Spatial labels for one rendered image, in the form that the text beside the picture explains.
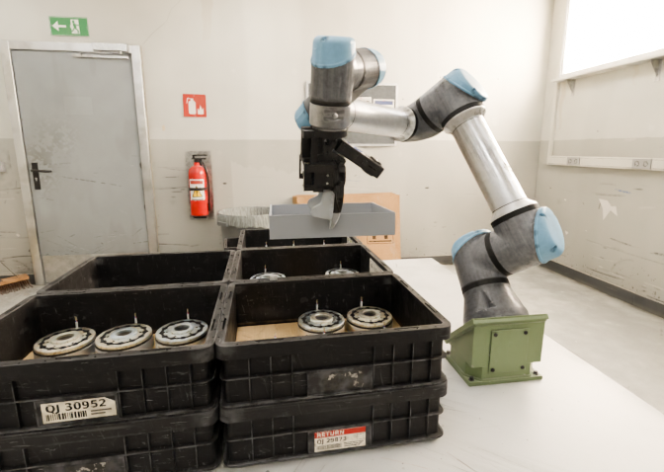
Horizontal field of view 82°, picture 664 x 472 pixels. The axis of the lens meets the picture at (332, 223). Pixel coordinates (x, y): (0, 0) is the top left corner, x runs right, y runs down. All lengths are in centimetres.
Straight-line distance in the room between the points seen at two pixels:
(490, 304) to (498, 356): 12
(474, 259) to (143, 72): 346
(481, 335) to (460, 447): 25
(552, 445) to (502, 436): 8
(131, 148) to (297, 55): 173
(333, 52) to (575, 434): 82
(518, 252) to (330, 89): 57
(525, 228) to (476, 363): 32
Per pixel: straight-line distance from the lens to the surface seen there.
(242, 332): 91
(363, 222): 83
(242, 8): 399
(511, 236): 98
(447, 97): 108
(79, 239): 423
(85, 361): 69
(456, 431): 87
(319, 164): 73
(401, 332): 68
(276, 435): 74
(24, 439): 79
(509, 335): 98
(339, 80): 69
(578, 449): 91
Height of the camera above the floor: 123
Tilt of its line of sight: 11 degrees down
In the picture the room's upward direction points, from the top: straight up
